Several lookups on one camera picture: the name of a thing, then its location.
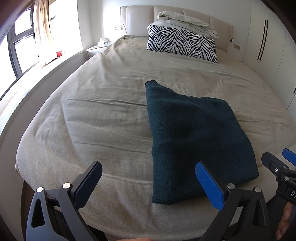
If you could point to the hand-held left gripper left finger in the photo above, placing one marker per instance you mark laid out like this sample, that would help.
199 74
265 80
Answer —
89 183

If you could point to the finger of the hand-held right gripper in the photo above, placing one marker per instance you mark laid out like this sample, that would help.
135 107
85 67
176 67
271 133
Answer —
271 163
290 156

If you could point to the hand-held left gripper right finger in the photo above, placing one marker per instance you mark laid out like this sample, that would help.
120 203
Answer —
208 183

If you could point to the dark green knit sweater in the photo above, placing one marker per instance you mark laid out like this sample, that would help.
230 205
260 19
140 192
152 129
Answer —
196 139

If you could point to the person's right hand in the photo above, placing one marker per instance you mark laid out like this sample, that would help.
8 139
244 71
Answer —
285 220

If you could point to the bed with beige sheet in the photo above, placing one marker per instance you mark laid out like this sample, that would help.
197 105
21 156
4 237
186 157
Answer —
92 115

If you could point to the white wardrobe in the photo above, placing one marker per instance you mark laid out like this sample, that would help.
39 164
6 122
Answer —
277 46

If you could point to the small red object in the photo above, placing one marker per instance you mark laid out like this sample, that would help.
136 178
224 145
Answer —
59 53

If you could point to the white nightstand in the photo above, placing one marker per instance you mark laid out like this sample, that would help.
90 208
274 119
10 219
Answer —
97 49

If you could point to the white tissue box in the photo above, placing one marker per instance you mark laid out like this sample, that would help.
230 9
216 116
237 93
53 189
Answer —
104 41

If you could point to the zebra print pillow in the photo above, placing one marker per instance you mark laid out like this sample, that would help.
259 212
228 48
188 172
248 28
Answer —
182 42

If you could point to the black framed window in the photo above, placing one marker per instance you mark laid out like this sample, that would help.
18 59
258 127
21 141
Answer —
20 46

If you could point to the beige curtain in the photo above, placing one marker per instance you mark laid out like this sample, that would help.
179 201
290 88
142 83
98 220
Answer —
44 30

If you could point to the folded white duvet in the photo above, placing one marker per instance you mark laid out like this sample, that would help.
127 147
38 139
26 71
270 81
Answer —
187 22

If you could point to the beige padded headboard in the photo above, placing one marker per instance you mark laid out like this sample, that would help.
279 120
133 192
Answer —
136 18

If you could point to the wall socket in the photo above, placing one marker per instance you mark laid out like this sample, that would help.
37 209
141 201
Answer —
236 47

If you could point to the wall switch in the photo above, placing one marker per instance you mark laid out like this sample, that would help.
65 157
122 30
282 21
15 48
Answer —
118 28

